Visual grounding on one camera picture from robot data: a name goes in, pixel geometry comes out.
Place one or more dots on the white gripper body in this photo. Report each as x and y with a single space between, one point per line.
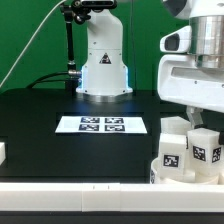
181 81

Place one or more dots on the white round stool seat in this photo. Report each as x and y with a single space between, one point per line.
189 177

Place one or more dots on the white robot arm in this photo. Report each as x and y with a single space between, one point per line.
105 75

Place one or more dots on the paper sheet with tags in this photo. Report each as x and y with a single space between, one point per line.
93 124

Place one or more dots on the white block at left edge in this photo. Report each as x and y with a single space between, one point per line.
2 152

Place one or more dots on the black camera stand pole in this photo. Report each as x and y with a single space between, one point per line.
69 43

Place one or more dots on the white front fence rail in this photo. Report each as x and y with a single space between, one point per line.
116 197

